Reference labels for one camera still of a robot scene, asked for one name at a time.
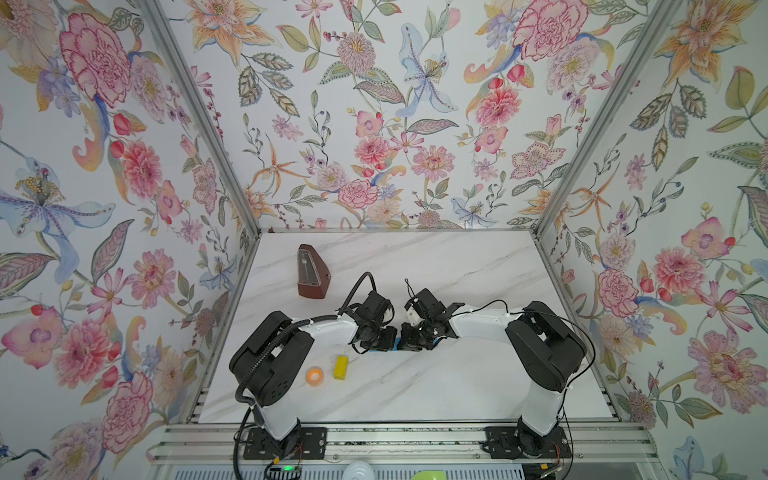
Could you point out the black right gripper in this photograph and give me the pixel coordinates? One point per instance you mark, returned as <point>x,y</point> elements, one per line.
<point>406,341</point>

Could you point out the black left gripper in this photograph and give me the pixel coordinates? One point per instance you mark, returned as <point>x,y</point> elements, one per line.
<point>389,339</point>

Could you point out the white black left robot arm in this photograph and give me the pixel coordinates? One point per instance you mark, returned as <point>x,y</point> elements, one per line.
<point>270,360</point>

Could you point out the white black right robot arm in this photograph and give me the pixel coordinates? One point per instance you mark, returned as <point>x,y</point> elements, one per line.
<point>549,349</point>

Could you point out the yellow cylinder block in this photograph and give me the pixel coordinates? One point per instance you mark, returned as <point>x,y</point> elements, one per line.
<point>340,367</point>

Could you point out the orange tape roll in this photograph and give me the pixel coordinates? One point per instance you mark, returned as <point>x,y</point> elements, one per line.
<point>314,376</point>

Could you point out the brown wooden metronome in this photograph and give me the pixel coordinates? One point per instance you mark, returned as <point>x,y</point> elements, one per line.
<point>314,276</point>

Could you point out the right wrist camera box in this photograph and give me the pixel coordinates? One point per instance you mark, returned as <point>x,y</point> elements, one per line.
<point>412,316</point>

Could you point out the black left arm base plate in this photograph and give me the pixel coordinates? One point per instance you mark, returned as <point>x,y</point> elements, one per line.
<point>306,443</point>

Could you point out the white round object below rail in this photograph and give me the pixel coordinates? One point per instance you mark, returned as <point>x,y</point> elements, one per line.
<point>359,470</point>

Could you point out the green object below rail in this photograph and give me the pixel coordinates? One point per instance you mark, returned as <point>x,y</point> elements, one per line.
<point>430,475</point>

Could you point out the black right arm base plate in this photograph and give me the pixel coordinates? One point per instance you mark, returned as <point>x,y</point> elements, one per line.
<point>512,443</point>

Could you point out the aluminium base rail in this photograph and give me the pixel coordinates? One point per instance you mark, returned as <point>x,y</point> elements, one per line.
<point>457,442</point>

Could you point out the aluminium frame corner post left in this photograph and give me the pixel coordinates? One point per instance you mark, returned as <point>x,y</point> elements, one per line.
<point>163,35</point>

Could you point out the aluminium frame corner post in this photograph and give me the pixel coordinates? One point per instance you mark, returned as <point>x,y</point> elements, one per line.
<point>641,52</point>
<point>163,35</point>

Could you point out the aluminium frame corner post right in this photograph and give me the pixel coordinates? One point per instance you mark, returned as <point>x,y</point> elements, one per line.
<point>641,52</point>

